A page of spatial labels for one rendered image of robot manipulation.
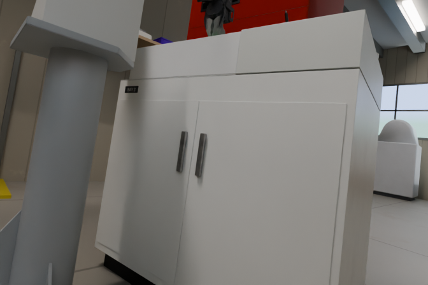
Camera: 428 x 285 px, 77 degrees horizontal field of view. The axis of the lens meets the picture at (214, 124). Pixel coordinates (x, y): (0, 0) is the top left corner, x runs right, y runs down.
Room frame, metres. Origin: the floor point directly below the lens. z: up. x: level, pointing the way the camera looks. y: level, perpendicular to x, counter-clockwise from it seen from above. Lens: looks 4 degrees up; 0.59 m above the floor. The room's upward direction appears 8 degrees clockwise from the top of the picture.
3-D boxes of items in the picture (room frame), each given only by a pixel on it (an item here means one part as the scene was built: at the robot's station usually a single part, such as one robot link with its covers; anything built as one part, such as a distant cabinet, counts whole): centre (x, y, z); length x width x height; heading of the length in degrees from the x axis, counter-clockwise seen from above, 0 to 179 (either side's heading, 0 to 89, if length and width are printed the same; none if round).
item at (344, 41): (0.98, -0.37, 0.89); 0.62 x 0.35 x 0.14; 144
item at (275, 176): (1.16, -0.12, 0.41); 0.96 x 0.64 x 0.82; 54
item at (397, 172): (5.47, -3.77, 0.77); 0.79 x 0.70 x 1.54; 43
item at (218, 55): (1.04, 0.15, 0.89); 0.55 x 0.09 x 0.14; 54
